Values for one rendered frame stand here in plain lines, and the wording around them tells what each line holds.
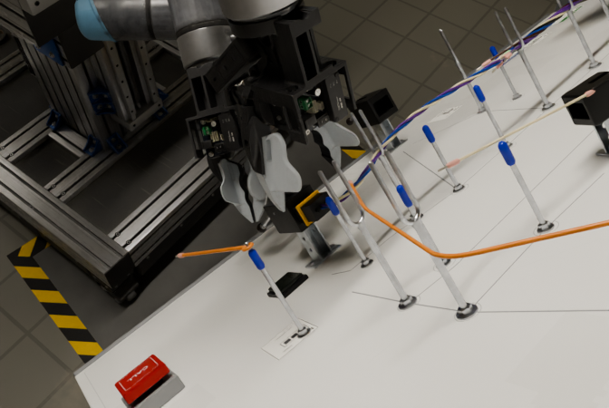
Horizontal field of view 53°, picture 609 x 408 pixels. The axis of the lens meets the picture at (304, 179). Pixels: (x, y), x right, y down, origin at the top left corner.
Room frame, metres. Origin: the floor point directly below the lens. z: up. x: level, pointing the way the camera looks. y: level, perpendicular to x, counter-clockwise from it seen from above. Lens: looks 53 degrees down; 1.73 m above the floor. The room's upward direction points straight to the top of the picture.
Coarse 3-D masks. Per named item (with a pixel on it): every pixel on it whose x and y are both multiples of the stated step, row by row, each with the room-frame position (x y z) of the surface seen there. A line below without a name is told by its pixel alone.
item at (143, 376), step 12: (144, 360) 0.24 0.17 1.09; (156, 360) 0.23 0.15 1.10; (132, 372) 0.23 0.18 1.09; (144, 372) 0.22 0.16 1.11; (156, 372) 0.22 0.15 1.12; (168, 372) 0.22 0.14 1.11; (120, 384) 0.21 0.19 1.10; (132, 384) 0.20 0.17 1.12; (144, 384) 0.20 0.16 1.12; (156, 384) 0.21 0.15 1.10; (132, 396) 0.19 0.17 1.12; (144, 396) 0.20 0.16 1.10
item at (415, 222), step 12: (372, 168) 0.27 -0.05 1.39; (396, 168) 0.27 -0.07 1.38; (384, 192) 0.26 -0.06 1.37; (408, 192) 0.26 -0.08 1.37; (396, 204) 0.25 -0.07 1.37; (420, 228) 0.24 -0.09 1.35; (444, 276) 0.22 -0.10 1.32; (456, 288) 0.21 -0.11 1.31; (456, 300) 0.21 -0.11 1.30; (468, 312) 0.20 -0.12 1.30
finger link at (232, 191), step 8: (224, 160) 0.51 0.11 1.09; (224, 168) 0.50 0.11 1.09; (232, 168) 0.51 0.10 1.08; (240, 168) 0.51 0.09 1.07; (224, 176) 0.49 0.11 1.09; (232, 176) 0.50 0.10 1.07; (240, 176) 0.50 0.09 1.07; (224, 184) 0.47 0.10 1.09; (232, 184) 0.49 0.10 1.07; (240, 184) 0.49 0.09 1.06; (224, 192) 0.46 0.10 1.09; (232, 192) 0.47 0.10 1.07; (240, 192) 0.48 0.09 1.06; (232, 200) 0.46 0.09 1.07; (240, 200) 0.47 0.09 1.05; (248, 200) 0.48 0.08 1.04; (240, 208) 0.47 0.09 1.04; (248, 208) 0.47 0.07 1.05; (248, 216) 0.46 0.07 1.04
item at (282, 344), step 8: (304, 320) 0.26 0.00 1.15; (288, 328) 0.25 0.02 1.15; (296, 328) 0.25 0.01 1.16; (312, 328) 0.24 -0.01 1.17; (280, 336) 0.24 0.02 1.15; (288, 336) 0.24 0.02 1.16; (296, 336) 0.23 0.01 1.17; (272, 344) 0.23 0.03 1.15; (280, 344) 0.23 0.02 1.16; (288, 344) 0.23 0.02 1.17; (296, 344) 0.22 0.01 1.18; (272, 352) 0.22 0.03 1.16; (280, 352) 0.22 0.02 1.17; (288, 352) 0.22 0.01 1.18
